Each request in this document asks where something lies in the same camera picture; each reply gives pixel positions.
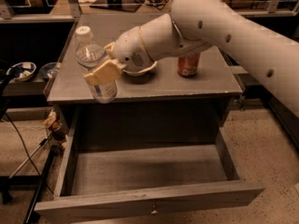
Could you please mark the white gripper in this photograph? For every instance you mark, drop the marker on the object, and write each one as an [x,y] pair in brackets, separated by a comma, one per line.
[129,51]

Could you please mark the clear plastic water bottle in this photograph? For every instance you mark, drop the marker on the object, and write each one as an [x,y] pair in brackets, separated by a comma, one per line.
[90,55]

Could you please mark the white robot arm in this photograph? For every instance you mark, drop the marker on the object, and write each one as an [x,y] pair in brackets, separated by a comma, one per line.
[196,25]

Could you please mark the open grey top drawer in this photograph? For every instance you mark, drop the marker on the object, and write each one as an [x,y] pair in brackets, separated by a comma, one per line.
[110,184]

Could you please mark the small metal drawer knob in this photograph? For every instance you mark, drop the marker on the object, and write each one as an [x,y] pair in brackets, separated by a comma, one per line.
[154,210]

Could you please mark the white paper bowl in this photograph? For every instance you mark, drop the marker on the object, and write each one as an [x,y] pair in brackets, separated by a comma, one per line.
[141,72]

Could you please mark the dark glass bowl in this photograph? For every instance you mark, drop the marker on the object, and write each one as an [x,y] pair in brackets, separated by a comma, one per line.
[49,70]

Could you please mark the black monitor stand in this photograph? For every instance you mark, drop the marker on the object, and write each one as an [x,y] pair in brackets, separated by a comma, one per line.
[118,5]

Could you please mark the grey wooden cabinet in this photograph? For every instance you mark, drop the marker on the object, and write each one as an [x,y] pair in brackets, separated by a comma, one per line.
[158,109]

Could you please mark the orange soda can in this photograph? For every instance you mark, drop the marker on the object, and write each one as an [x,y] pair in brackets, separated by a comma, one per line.
[187,65]

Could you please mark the white bowl with items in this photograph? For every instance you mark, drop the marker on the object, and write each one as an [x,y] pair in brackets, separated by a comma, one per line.
[22,71]

